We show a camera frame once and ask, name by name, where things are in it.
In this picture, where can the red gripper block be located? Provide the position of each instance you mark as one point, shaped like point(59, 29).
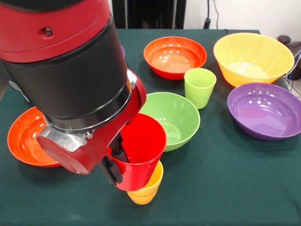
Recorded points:
point(94, 155)

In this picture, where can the red plastic cup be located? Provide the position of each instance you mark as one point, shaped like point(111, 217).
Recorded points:
point(143, 146)

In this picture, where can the yellow plastic cup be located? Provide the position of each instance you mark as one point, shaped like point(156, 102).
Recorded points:
point(150, 190)

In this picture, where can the green plastic bowl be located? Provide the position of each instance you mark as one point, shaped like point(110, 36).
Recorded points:
point(178, 117)

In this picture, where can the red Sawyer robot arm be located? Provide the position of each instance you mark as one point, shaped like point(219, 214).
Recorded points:
point(58, 58)

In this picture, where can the orange-red plastic bowl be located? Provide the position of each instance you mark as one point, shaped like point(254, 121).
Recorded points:
point(174, 58)
point(23, 146)

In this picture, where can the dark green tablecloth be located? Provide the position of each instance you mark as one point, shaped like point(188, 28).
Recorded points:
point(211, 188)

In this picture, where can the purple plastic bowl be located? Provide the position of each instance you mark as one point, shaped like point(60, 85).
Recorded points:
point(265, 115)
point(122, 52)

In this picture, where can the green plastic cup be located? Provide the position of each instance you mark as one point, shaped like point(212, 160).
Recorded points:
point(200, 89)

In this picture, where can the large orange plastic bowl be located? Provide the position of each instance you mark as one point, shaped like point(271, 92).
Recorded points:
point(249, 54)

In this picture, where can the black chair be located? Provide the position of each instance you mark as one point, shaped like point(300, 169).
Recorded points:
point(294, 47)

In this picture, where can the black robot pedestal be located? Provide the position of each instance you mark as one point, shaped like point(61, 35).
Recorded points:
point(145, 14)

